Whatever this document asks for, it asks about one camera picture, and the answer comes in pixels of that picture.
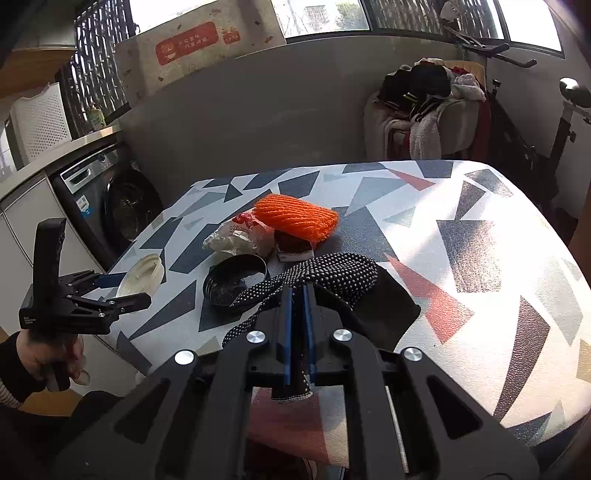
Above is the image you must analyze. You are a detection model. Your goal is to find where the black dotted glove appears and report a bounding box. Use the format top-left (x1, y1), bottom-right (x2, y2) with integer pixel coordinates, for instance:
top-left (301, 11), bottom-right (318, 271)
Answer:
top-left (213, 253), bottom-right (421, 402)

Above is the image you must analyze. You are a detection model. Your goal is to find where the small dark wrapper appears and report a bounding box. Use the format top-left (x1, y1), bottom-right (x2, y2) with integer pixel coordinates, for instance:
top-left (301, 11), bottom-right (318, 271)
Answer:
top-left (273, 230), bottom-right (314, 263)

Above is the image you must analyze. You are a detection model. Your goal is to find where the orange foam fruit net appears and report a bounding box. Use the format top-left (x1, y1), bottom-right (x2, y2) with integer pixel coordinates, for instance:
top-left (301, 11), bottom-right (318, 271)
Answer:
top-left (253, 194), bottom-right (339, 245)

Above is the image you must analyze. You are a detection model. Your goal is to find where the white perforated laundry basket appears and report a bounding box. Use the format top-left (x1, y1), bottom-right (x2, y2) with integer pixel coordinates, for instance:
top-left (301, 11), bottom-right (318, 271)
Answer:
top-left (10, 83), bottom-right (72, 165)

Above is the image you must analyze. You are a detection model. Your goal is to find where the pile of clothes on chair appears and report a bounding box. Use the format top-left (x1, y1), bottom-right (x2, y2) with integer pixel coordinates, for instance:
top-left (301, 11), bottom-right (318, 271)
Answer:
top-left (363, 58), bottom-right (491, 161)

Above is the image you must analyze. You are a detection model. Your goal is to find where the person's left forearm sleeve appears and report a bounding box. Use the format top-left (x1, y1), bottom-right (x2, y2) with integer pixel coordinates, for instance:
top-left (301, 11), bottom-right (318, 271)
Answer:
top-left (0, 333), bottom-right (46, 409)

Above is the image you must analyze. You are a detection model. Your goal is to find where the black exercise bike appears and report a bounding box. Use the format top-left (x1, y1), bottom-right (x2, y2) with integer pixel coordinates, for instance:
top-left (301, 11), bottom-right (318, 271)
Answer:
top-left (438, 1), bottom-right (590, 214)

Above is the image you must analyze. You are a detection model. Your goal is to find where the white cabinet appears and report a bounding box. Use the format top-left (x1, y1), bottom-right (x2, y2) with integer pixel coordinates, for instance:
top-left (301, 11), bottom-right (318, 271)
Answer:
top-left (1, 172), bottom-right (103, 334)

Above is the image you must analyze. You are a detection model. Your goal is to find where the geometric patterned table cover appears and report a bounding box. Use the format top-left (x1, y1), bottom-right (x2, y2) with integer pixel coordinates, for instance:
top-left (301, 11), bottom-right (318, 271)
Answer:
top-left (107, 160), bottom-right (590, 466)

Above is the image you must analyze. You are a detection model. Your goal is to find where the cream round plastic lid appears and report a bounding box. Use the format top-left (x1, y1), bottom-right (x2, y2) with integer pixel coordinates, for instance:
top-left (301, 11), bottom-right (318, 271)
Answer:
top-left (116, 254), bottom-right (165, 297)

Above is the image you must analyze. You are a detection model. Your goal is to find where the cardboard box with red label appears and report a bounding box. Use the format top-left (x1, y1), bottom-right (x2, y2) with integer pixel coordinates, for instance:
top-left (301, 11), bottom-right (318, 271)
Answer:
top-left (114, 0), bottom-right (286, 107)

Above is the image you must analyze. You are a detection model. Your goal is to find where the grey front-load washing machine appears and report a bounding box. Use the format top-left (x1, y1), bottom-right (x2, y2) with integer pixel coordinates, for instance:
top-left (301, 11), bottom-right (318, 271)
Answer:
top-left (49, 142), bottom-right (163, 270)

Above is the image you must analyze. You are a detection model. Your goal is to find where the crumpled white plastic wrapper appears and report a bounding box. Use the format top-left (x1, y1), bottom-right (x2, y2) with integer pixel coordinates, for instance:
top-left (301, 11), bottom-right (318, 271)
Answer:
top-left (202, 209), bottom-right (274, 257)

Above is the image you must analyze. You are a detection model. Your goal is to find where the person's left hand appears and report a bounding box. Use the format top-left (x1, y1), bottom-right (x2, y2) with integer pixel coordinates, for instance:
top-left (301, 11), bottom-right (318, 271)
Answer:
top-left (16, 330), bottom-right (90, 386)

